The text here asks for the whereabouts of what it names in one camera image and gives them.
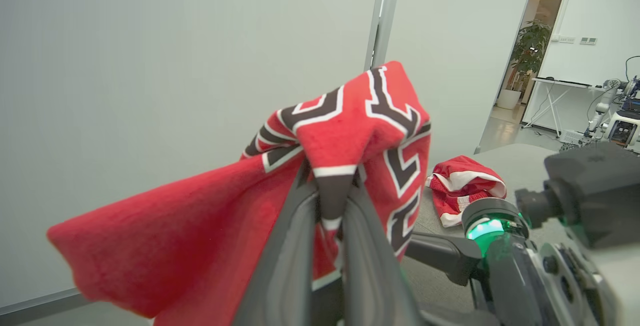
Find red shorts with white stripes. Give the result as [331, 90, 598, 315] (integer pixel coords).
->
[425, 155, 507, 228]

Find red jersey with black letters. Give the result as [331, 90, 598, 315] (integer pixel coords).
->
[46, 60, 432, 326]

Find white folding table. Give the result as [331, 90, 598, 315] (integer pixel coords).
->
[521, 77, 606, 138]

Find white plant pot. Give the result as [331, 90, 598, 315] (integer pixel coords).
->
[496, 89, 522, 110]

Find green potted plant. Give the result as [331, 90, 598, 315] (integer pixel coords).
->
[510, 19, 552, 92]

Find grey partition bottom rail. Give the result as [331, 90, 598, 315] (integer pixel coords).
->
[0, 288, 93, 324]

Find grey partition joint post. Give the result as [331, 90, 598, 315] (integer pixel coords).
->
[364, 0, 403, 69]

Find white grey background robot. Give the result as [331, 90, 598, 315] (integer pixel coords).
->
[560, 56, 640, 154]

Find grey fabric sofa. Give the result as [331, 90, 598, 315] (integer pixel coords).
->
[400, 143, 561, 314]

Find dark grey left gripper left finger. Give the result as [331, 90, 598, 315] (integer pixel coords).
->
[232, 161, 321, 326]

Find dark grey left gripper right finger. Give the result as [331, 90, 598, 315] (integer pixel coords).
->
[340, 166, 426, 326]

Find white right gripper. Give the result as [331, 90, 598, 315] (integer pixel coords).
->
[405, 198, 621, 326]

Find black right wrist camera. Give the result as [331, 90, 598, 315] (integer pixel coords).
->
[515, 141, 640, 248]

